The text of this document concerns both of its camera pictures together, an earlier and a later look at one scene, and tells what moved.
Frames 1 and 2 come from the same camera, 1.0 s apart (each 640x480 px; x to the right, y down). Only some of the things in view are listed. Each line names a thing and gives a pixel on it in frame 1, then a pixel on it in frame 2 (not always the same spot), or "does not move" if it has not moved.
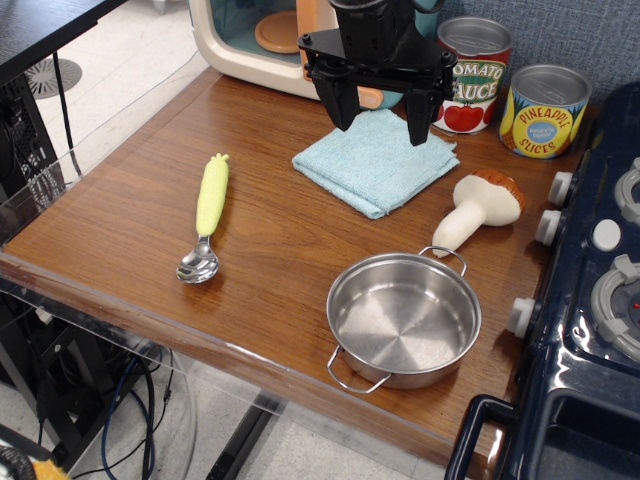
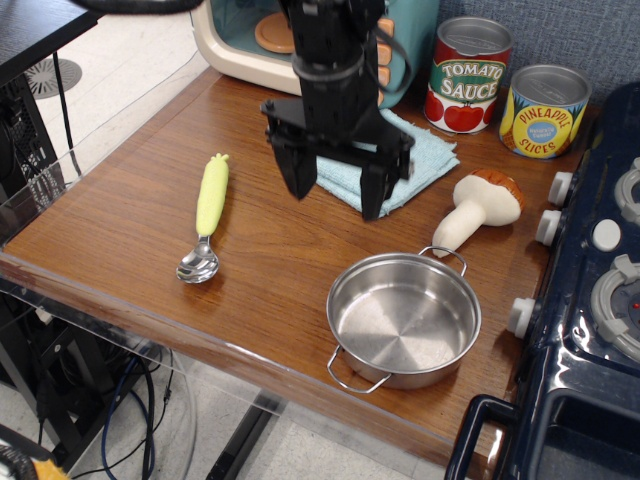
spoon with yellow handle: (201, 265) does not move
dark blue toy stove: (577, 415) does not move
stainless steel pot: (411, 317) does not move
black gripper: (379, 43) → (340, 118)
